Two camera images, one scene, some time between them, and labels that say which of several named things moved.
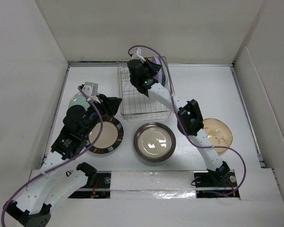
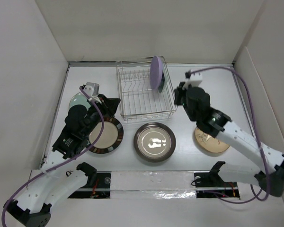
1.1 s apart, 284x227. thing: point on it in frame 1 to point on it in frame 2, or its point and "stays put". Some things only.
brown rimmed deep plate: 155,142 stays put
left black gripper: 110,105 stays put
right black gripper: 153,67 to 179,91
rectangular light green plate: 166,82 to 160,88
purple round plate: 160,75 stays put
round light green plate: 78,99 stays put
